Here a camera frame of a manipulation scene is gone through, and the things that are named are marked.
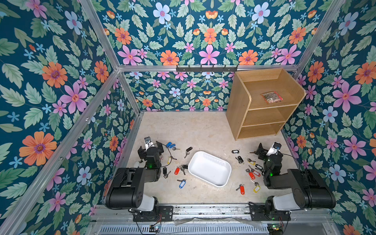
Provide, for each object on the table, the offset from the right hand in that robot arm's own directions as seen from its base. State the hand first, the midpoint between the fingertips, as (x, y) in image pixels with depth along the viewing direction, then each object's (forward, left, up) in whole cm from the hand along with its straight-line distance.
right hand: (269, 146), depth 88 cm
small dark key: (-15, +64, -9) cm, 66 cm away
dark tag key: (+1, +51, -9) cm, 52 cm away
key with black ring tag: (-5, +16, -10) cm, 19 cm away
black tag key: (+1, +19, -9) cm, 21 cm away
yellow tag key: (-6, +9, -10) cm, 15 cm away
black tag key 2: (-10, +5, -9) cm, 15 cm away
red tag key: (-15, +11, -9) cm, 21 cm away
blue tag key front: (-20, +52, -9) cm, 56 cm away
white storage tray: (-11, +36, -10) cm, 39 cm away
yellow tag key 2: (-22, +9, -10) cm, 26 cm away
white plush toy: (-12, +81, -6) cm, 82 cm away
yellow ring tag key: (-6, +62, -8) cm, 63 cm away
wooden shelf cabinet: (+14, +9, +23) cm, 28 cm away
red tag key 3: (-23, +18, -10) cm, 31 cm away
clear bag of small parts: (+17, +2, +24) cm, 30 cm away
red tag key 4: (-14, +56, -9) cm, 59 cm away
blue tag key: (+4, +63, -8) cm, 63 cm away
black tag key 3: (-12, +53, -8) cm, 55 cm away
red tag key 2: (-13, +8, -10) cm, 18 cm away
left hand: (-1, +74, +1) cm, 74 cm away
